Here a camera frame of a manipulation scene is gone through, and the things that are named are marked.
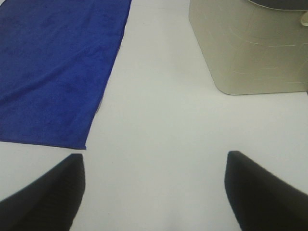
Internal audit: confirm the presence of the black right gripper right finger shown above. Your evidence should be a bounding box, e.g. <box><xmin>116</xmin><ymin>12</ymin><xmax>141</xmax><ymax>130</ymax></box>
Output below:
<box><xmin>224</xmin><ymin>151</ymin><xmax>308</xmax><ymax>231</ymax></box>

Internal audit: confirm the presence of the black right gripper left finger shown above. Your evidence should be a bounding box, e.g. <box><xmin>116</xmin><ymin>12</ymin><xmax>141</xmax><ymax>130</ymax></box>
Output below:
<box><xmin>0</xmin><ymin>154</ymin><xmax>85</xmax><ymax>231</ymax></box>

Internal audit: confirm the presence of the beige storage bin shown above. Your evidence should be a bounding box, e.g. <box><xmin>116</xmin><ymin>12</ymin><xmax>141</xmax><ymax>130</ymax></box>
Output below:
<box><xmin>189</xmin><ymin>0</ymin><xmax>308</xmax><ymax>95</ymax></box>

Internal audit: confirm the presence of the blue towel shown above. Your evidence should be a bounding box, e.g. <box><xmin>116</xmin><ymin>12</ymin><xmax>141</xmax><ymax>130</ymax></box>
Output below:
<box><xmin>0</xmin><ymin>0</ymin><xmax>131</xmax><ymax>150</ymax></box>

